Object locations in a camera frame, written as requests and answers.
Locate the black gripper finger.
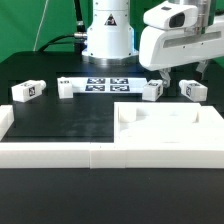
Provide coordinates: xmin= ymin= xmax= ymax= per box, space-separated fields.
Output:
xmin=196 ymin=60 xmax=209 ymax=80
xmin=159 ymin=68 xmax=171 ymax=88

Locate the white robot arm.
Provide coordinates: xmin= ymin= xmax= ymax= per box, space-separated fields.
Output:
xmin=139 ymin=0 xmax=224 ymax=87

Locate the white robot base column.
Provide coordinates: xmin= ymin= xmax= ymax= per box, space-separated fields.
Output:
xmin=82 ymin=0 xmax=138 ymax=65

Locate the fiducial marker sheet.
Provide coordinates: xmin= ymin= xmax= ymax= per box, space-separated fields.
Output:
xmin=70 ymin=77 xmax=147 ymax=94

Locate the white U-shaped obstacle fence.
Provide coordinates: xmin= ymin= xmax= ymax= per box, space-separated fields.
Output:
xmin=0 ymin=105 xmax=224 ymax=169

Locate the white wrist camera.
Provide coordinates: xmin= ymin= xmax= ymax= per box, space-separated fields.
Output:
xmin=143 ymin=1 xmax=198 ymax=30

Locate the black cable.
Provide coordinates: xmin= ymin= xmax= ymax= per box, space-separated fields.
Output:
xmin=37 ymin=33 xmax=88 ymax=53

